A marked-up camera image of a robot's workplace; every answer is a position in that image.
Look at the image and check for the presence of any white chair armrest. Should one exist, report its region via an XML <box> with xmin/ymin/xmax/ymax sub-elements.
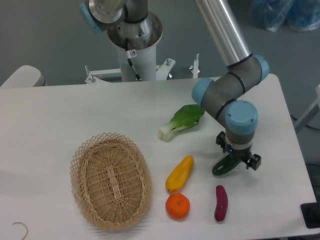
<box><xmin>0</xmin><ymin>65</ymin><xmax>47</xmax><ymax>89</ymax></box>

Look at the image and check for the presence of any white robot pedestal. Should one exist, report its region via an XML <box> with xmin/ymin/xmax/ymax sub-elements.
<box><xmin>85</xmin><ymin>12</ymin><xmax>176</xmax><ymax>84</ymax></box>

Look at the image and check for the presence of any white frame at right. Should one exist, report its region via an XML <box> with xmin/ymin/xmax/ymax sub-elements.
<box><xmin>294</xmin><ymin>85</ymin><xmax>320</xmax><ymax>133</ymax></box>

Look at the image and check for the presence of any dark green cucumber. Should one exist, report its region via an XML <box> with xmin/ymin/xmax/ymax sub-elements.
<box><xmin>212</xmin><ymin>154</ymin><xmax>242</xmax><ymax>176</ymax></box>

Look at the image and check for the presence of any orange tangerine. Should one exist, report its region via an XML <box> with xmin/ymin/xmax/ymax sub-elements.
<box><xmin>165</xmin><ymin>193</ymin><xmax>191</xmax><ymax>221</ymax></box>

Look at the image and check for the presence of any tan rubber band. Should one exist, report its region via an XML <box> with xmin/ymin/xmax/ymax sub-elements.
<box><xmin>11</xmin><ymin>222</ymin><xmax>29</xmax><ymax>240</ymax></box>

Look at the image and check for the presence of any green bok choy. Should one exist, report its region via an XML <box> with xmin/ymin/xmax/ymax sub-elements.
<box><xmin>158</xmin><ymin>104</ymin><xmax>205</xmax><ymax>142</ymax></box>

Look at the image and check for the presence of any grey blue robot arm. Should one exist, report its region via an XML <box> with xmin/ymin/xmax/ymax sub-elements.
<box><xmin>79</xmin><ymin>0</ymin><xmax>269</xmax><ymax>170</ymax></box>

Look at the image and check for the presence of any black pedestal cable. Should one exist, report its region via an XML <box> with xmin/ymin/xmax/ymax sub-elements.
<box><xmin>124</xmin><ymin>37</ymin><xmax>142</xmax><ymax>81</ymax></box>

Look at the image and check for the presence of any blue plastic bag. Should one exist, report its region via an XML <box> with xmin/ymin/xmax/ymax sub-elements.
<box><xmin>250</xmin><ymin>0</ymin><xmax>320</xmax><ymax>32</ymax></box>

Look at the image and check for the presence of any woven wicker basket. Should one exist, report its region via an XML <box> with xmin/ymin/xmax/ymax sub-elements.
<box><xmin>70</xmin><ymin>132</ymin><xmax>152</xmax><ymax>232</ymax></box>

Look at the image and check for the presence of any yellow pepper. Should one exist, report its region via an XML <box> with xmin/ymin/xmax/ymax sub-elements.
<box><xmin>165</xmin><ymin>155</ymin><xmax>194</xmax><ymax>193</ymax></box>

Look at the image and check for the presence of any purple sweet potato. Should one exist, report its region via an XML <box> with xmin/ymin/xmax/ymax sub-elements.
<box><xmin>214</xmin><ymin>185</ymin><xmax>229</xmax><ymax>222</ymax></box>

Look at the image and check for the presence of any black device at table edge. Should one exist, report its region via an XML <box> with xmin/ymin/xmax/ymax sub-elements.
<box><xmin>300</xmin><ymin>202</ymin><xmax>320</xmax><ymax>229</ymax></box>

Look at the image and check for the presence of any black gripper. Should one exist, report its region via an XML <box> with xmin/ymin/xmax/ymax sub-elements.
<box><xmin>215</xmin><ymin>131</ymin><xmax>262</xmax><ymax>170</ymax></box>

